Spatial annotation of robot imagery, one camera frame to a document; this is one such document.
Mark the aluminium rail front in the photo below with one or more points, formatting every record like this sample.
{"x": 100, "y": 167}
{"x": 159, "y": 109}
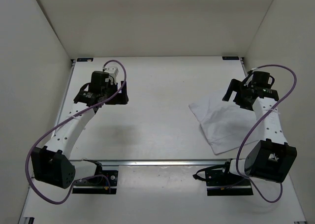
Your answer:
{"x": 161, "y": 162}

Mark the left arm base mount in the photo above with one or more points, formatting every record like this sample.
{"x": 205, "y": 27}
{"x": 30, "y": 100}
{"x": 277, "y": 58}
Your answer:
{"x": 94, "y": 178}

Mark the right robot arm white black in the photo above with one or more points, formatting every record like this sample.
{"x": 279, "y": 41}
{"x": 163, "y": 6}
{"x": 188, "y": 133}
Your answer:
{"x": 272, "y": 157}

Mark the blue label sticker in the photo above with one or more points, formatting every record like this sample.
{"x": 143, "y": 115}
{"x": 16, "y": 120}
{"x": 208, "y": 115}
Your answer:
{"x": 230, "y": 58}
{"x": 84, "y": 59}

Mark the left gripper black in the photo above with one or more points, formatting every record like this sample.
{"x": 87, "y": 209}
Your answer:
{"x": 122, "y": 97}

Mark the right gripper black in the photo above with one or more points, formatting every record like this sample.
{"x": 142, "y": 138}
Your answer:
{"x": 236, "y": 86}

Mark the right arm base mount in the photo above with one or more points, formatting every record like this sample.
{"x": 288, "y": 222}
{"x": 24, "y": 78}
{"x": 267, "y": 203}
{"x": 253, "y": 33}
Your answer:
{"x": 220, "y": 182}

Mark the left blue label sticker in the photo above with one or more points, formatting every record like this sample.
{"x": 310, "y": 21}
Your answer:
{"x": 84, "y": 59}

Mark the aluminium frame left edge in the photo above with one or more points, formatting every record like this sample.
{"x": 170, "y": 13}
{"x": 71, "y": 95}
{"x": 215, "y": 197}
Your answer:
{"x": 22, "y": 219}

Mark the white skirt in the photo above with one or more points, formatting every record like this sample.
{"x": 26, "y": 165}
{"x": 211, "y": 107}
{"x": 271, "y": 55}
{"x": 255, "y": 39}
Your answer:
{"x": 223, "y": 123}

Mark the right blue label sticker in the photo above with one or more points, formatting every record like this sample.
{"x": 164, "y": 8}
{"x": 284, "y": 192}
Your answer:
{"x": 230, "y": 58}

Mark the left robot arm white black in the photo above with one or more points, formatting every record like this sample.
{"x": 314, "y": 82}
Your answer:
{"x": 51, "y": 163}

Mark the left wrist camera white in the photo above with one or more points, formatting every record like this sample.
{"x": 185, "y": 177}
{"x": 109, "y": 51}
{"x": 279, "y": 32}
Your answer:
{"x": 112, "y": 70}

